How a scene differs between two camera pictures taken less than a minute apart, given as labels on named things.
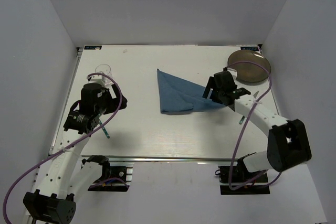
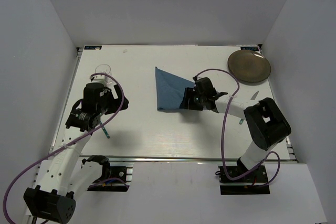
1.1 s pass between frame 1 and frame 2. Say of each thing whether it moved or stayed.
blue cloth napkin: stayed
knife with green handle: stayed
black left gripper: stayed
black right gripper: moved
